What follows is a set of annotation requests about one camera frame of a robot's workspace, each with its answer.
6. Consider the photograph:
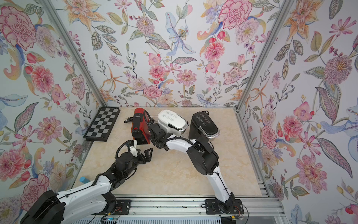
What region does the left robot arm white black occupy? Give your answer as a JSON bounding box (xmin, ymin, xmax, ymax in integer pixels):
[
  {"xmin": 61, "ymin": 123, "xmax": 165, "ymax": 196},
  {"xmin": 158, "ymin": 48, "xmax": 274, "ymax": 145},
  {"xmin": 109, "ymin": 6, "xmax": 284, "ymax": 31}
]
[{"xmin": 20, "ymin": 148, "xmax": 153, "ymax": 224}]

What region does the blue small cylinder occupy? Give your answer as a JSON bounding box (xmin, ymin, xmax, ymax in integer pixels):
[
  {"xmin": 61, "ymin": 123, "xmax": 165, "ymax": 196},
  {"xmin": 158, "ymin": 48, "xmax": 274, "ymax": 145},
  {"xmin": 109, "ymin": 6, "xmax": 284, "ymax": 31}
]
[{"xmin": 79, "ymin": 176, "xmax": 90, "ymax": 184}]

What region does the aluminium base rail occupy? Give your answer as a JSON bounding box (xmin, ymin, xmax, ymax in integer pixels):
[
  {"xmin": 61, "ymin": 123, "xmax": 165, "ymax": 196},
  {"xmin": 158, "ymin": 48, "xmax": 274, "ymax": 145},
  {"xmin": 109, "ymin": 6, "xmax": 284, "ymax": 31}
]
[{"xmin": 44, "ymin": 194, "xmax": 286, "ymax": 224}]

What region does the black folding chessboard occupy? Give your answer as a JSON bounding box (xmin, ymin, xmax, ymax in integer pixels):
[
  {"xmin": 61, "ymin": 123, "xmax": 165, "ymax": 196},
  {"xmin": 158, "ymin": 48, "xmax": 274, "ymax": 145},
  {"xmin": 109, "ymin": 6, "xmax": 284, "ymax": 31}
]
[{"xmin": 84, "ymin": 107, "xmax": 120, "ymax": 142}]

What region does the aluminium corner post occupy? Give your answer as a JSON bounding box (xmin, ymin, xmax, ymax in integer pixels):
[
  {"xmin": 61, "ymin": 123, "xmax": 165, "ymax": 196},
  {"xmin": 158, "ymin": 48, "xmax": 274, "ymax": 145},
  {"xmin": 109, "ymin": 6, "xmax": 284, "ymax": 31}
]
[
  {"xmin": 39, "ymin": 0, "xmax": 108, "ymax": 107},
  {"xmin": 235, "ymin": 1, "xmax": 294, "ymax": 113}
]

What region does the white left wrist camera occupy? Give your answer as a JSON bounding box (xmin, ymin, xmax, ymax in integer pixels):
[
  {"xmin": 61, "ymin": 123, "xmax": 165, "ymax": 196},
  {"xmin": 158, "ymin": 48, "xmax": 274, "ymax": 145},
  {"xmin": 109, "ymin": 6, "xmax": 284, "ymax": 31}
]
[{"xmin": 129, "ymin": 140, "xmax": 138, "ymax": 157}]

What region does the white coffee machine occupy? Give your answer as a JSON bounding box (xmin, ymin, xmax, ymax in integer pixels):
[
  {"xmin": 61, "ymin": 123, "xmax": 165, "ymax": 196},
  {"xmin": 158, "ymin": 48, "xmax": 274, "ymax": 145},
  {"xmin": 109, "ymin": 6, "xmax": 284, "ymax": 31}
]
[{"xmin": 158, "ymin": 109, "xmax": 189, "ymax": 136}]

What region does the aluminium corner post right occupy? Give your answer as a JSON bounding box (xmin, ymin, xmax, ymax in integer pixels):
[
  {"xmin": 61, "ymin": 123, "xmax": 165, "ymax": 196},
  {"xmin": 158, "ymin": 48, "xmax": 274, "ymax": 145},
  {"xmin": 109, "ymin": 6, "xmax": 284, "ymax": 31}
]
[{"xmin": 235, "ymin": 1, "xmax": 294, "ymax": 113}]

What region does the aluminium corner post left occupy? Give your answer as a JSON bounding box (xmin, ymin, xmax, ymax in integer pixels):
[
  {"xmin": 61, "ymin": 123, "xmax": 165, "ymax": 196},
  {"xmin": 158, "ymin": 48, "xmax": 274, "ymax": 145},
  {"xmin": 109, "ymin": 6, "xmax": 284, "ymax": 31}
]
[{"xmin": 39, "ymin": 0, "xmax": 108, "ymax": 107}]

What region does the black coffee machine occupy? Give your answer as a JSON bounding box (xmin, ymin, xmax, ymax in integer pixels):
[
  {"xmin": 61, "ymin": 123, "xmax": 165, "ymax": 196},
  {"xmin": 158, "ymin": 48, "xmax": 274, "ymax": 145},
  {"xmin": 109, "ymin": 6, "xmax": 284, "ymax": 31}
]
[{"xmin": 189, "ymin": 111, "xmax": 220, "ymax": 142}]

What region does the red Nespresso coffee machine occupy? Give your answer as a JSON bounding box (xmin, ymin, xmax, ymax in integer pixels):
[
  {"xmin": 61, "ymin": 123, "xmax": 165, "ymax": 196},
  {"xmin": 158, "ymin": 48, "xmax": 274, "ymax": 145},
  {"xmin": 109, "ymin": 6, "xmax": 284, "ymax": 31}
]
[{"xmin": 131, "ymin": 108, "xmax": 150, "ymax": 145}]

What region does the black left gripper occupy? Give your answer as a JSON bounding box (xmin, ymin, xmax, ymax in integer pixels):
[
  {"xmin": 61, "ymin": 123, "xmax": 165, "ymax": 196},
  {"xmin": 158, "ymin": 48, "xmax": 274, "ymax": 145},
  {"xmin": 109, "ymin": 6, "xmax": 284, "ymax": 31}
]
[{"xmin": 123, "ymin": 147, "xmax": 153, "ymax": 178}]

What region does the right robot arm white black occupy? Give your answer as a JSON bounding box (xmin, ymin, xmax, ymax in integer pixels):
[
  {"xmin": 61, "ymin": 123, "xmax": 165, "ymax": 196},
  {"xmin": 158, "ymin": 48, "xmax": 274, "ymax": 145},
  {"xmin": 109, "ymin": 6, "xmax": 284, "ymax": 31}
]
[{"xmin": 148, "ymin": 123, "xmax": 235, "ymax": 214}]

